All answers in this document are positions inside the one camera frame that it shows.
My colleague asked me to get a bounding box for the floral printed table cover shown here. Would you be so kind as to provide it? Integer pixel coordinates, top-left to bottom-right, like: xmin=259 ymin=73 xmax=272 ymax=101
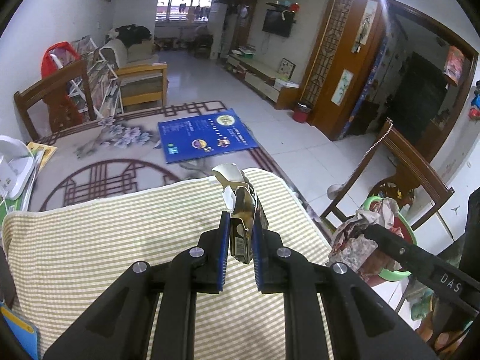
xmin=22 ymin=99 xmax=312 ymax=218

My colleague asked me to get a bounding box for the white magazine rack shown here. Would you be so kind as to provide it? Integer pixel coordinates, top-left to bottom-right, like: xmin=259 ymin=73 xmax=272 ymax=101
xmin=49 ymin=35 xmax=124 ymax=119

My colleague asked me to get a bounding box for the yellow striped cloth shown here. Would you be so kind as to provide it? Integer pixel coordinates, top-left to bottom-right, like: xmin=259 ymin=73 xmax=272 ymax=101
xmin=2 ymin=167 xmax=334 ymax=360

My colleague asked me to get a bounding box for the orange wall poster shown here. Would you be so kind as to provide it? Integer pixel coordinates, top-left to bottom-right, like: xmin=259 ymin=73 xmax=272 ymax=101
xmin=442 ymin=45 xmax=467 ymax=83

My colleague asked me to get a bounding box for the flat blue box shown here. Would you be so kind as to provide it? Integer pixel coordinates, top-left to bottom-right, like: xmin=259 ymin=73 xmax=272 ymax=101
xmin=157 ymin=108 xmax=259 ymax=164

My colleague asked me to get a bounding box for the red bag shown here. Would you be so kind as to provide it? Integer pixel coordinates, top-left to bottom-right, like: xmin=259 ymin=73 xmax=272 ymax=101
xmin=40 ymin=42 xmax=81 ymax=79

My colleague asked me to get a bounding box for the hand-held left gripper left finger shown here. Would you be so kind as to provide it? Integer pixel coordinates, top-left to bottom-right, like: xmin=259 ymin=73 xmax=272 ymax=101
xmin=43 ymin=210 xmax=230 ymax=360

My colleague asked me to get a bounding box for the paper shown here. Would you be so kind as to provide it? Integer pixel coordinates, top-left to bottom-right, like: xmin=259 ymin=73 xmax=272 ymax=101
xmin=328 ymin=197 xmax=404 ymax=274

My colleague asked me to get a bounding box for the red bin green rim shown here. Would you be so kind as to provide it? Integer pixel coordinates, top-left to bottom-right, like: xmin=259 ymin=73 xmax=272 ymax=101
xmin=352 ymin=195 xmax=419 ymax=284

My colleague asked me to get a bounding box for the dark wooden chair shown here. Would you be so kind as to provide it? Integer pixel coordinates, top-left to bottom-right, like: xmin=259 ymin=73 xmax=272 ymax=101
xmin=14 ymin=59 xmax=98 ymax=141

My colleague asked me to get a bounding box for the dark clothes pile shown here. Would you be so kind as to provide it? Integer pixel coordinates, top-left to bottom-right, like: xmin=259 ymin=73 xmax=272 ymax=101
xmin=109 ymin=24 xmax=152 ymax=44

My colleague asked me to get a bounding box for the white desk lamp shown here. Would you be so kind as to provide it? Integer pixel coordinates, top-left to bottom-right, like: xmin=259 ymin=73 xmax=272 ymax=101
xmin=0 ymin=135 xmax=37 ymax=201

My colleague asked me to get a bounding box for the brown carton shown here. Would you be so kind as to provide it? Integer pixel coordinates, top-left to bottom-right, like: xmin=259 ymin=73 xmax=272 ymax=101
xmin=212 ymin=163 xmax=270 ymax=265

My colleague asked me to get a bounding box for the wooden lattice partition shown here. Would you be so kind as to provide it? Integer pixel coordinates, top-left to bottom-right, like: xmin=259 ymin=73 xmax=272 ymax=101
xmin=300 ymin=0 xmax=387 ymax=141

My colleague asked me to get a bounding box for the window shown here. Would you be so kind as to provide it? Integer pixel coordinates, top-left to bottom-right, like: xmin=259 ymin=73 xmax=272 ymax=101
xmin=155 ymin=0 xmax=214 ymax=21

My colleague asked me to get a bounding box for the yellow book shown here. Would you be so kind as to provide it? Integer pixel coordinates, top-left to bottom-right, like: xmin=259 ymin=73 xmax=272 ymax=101
xmin=25 ymin=140 xmax=58 ymax=171

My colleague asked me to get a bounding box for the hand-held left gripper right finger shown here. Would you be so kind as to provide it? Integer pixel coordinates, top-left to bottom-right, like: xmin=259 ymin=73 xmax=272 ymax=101
xmin=252 ymin=215 xmax=439 ymax=360

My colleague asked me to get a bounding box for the green book stack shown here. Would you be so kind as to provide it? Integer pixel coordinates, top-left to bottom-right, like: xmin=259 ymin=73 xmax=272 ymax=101
xmin=0 ymin=180 xmax=36 ymax=214

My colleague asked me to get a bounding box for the carved wooden chair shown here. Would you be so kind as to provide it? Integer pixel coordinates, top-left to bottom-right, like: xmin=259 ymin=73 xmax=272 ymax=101
xmin=319 ymin=118 xmax=456 ymax=244

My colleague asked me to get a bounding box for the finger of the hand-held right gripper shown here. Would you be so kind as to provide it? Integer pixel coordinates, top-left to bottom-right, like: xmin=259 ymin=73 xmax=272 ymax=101
xmin=362 ymin=224 xmax=432 ymax=274

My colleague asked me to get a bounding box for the colourful foam board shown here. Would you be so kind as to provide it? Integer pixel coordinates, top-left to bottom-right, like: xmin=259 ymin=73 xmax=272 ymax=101
xmin=0 ymin=300 xmax=40 ymax=360

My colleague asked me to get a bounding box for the television cabinet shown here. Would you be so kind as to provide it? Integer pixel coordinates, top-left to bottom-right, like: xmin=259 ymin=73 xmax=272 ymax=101
xmin=225 ymin=50 xmax=301 ymax=109

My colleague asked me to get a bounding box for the light wooden armchair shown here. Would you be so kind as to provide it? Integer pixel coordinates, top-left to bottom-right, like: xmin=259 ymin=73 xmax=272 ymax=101
xmin=112 ymin=62 xmax=169 ymax=109

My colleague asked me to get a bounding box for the wall television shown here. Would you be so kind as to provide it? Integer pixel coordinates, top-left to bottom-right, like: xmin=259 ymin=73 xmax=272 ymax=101
xmin=262 ymin=9 xmax=293 ymax=38

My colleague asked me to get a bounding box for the diamond pattern picture frame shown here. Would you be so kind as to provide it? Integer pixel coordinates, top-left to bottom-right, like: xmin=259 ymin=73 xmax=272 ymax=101
xmin=278 ymin=58 xmax=296 ymax=79

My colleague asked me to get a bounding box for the beige sofa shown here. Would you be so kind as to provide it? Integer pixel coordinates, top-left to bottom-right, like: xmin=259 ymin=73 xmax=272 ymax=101
xmin=101 ymin=38 xmax=160 ymax=64

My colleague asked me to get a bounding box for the small red trash can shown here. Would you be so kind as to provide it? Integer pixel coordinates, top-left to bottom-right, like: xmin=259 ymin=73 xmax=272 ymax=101
xmin=292 ymin=101 xmax=312 ymax=123

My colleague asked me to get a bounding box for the hanging scroll picture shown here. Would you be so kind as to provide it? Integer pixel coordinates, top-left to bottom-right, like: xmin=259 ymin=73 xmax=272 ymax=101
xmin=332 ymin=69 xmax=355 ymax=104
xmin=352 ymin=0 xmax=377 ymax=53

